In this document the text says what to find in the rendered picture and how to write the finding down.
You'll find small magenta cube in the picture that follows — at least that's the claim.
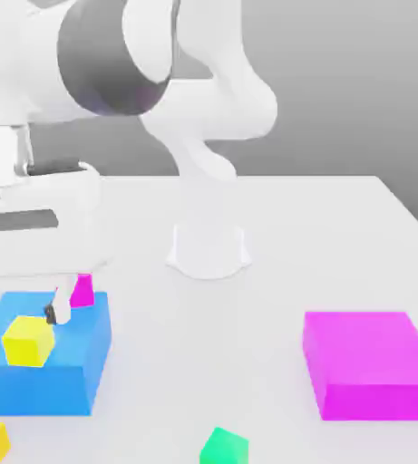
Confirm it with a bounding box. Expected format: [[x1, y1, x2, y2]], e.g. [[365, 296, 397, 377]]
[[69, 273, 96, 309]]

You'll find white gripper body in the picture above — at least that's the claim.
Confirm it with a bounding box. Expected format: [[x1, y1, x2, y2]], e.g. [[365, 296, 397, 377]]
[[0, 167, 109, 280]]

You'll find large magenta box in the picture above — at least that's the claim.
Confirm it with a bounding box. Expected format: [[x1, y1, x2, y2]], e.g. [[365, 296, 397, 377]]
[[301, 310, 418, 422]]

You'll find small green cube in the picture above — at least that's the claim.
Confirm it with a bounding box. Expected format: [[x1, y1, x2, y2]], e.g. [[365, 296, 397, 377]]
[[199, 426, 250, 464]]

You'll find large blue box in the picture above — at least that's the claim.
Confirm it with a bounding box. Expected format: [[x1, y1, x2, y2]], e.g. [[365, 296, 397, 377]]
[[0, 290, 112, 417]]

